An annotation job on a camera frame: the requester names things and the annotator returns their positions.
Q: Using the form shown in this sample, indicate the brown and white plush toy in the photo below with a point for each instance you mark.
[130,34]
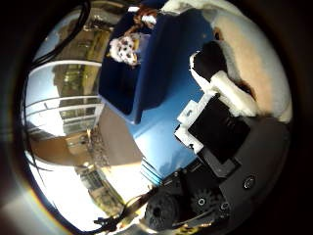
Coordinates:
[145,16]

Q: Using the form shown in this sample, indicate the blue plastic container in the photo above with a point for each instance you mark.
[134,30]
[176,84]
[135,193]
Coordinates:
[159,65]

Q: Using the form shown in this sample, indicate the white brown-spotted plush toy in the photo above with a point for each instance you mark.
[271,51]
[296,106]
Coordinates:
[125,49]

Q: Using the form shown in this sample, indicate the blue striped table frame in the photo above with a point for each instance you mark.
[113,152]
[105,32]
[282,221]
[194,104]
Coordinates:
[149,173]

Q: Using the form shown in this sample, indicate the white fluffy plush toy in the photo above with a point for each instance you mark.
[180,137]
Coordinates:
[256,58]

